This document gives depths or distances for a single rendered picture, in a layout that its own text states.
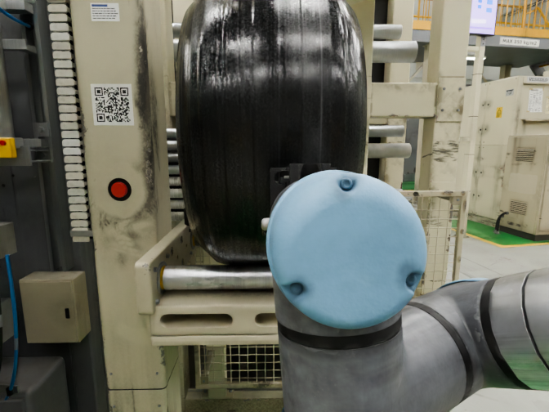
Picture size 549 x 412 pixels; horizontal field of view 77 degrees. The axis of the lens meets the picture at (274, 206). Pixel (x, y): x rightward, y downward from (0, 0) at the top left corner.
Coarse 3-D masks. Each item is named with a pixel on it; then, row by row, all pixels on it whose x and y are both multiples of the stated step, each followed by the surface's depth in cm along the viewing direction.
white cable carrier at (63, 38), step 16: (48, 0) 62; (64, 0) 62; (64, 16) 63; (64, 32) 64; (64, 48) 64; (64, 64) 64; (64, 80) 65; (64, 96) 65; (64, 112) 66; (80, 112) 70; (64, 128) 66; (80, 128) 69; (64, 144) 67; (80, 144) 67; (80, 160) 67; (80, 176) 68; (80, 192) 68; (80, 208) 69; (80, 224) 70; (80, 240) 70
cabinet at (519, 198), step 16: (512, 144) 435; (528, 144) 414; (544, 144) 394; (512, 160) 436; (528, 160) 414; (544, 160) 395; (512, 176) 437; (528, 176) 416; (544, 176) 397; (512, 192) 438; (528, 192) 416; (544, 192) 400; (512, 208) 438; (528, 208) 417; (544, 208) 404; (512, 224) 439; (528, 224) 418; (544, 224) 408
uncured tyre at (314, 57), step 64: (256, 0) 51; (320, 0) 51; (192, 64) 48; (256, 64) 47; (320, 64) 47; (192, 128) 48; (256, 128) 47; (320, 128) 47; (192, 192) 52; (256, 192) 50; (256, 256) 61
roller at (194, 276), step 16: (176, 272) 63; (192, 272) 63; (208, 272) 64; (224, 272) 64; (240, 272) 64; (256, 272) 64; (176, 288) 64; (192, 288) 64; (208, 288) 64; (224, 288) 64; (240, 288) 64; (256, 288) 64; (272, 288) 64
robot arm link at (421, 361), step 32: (416, 320) 23; (288, 352) 19; (320, 352) 18; (352, 352) 18; (384, 352) 18; (416, 352) 21; (448, 352) 22; (288, 384) 20; (320, 384) 18; (352, 384) 18; (384, 384) 18; (416, 384) 20; (448, 384) 21
